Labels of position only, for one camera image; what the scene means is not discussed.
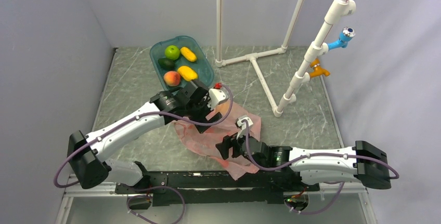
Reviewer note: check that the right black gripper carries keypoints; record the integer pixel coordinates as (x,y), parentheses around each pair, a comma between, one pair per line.
(229,142)

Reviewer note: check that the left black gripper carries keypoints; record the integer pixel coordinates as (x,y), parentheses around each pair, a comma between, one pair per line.
(203,119)

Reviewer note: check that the fake peach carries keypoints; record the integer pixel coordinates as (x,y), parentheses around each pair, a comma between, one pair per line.
(172,78)

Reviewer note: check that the pink plastic bag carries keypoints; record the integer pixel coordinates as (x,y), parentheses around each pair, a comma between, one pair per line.
(204,144)

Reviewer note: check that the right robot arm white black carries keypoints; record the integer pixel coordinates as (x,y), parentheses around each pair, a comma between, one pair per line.
(362,163)

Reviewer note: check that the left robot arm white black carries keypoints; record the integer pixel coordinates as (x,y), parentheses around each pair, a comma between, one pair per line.
(90,155)

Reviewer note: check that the yellow fake mango front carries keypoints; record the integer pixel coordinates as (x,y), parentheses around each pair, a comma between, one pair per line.
(187,73)

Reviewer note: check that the dark green fake avocado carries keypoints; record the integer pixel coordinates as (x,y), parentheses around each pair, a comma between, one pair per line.
(166,64)

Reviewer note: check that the yellow fake fruit rear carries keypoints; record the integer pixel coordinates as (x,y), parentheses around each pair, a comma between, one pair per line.
(188,54)

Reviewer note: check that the green fake apple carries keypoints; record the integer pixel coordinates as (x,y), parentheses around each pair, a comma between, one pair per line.
(172,52)

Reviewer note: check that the teal plastic tray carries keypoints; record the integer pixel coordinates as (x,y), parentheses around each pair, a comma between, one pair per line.
(201,66)

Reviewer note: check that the orange faucet tap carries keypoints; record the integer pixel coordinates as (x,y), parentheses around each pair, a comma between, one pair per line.
(318,70)

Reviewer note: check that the blue faucet tap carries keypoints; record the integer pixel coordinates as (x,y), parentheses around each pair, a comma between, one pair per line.
(345,37)

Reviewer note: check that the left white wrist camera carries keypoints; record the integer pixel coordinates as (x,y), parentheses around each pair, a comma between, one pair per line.
(217,96)

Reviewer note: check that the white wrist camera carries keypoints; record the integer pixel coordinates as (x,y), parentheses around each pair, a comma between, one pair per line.
(217,96)
(244,124)

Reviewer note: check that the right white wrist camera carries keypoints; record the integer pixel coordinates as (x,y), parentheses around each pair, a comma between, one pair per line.
(244,124)

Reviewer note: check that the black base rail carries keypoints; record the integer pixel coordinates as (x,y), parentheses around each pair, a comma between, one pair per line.
(167,188)

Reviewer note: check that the aluminium extrusion frame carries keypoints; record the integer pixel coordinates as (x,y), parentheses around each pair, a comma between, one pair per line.
(103,205)

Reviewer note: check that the white PVC pipe frame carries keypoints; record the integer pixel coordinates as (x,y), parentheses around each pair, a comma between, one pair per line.
(317,48)

